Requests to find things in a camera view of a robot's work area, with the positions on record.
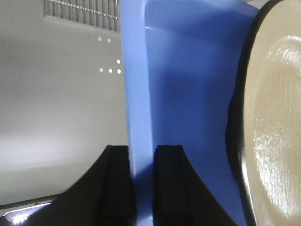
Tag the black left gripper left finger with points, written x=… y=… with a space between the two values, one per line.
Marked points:
x=103 y=196

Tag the blue plastic tray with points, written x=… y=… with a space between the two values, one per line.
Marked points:
x=180 y=62

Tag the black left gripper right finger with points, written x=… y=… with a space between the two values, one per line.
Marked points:
x=185 y=186

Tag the beige plate with black rim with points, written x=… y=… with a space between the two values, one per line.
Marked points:
x=263 y=134

